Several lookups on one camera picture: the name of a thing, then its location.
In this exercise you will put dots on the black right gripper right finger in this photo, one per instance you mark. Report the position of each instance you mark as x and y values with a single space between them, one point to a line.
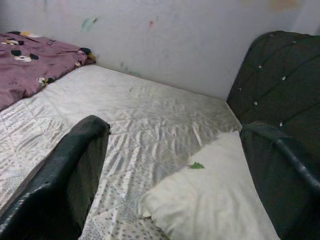
282 190

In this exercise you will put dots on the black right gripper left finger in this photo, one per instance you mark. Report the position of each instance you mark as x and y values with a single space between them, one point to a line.
57 185

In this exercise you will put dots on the white pillow with green tree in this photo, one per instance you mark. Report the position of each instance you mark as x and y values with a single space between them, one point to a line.
207 200

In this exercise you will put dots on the purple cartoon mouse blanket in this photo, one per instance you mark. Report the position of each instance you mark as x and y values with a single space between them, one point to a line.
32 67

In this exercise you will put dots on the white quilted dotted mattress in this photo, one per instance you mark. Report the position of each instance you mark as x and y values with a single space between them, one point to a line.
125 105

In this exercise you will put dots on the dark tufted headboard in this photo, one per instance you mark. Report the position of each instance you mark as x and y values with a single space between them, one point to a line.
280 82

